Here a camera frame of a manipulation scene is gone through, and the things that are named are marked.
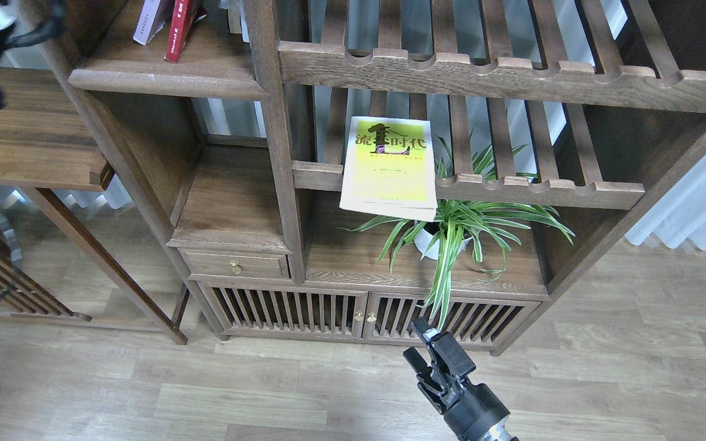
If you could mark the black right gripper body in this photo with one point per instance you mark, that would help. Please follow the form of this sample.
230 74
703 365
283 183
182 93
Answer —
472 412

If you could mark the brass drawer knob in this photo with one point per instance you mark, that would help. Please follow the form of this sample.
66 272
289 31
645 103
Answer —
235 268

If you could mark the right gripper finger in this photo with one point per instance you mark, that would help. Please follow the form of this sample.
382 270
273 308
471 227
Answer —
450 362
421 368

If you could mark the wooden side table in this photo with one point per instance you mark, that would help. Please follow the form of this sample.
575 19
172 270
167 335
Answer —
45 146

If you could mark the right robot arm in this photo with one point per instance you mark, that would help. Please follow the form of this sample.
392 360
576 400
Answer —
473 412

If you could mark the dark wooden bookshelf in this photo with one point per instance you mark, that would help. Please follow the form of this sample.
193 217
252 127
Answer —
236 152

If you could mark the green spider plant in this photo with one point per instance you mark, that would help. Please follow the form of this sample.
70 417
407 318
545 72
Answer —
455 221

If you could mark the red book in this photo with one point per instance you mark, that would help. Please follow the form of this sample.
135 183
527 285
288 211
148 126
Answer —
185 15

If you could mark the white paperback book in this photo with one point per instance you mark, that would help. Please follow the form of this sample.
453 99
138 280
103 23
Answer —
152 18

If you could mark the yellow green book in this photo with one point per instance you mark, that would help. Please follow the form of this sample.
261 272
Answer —
389 168

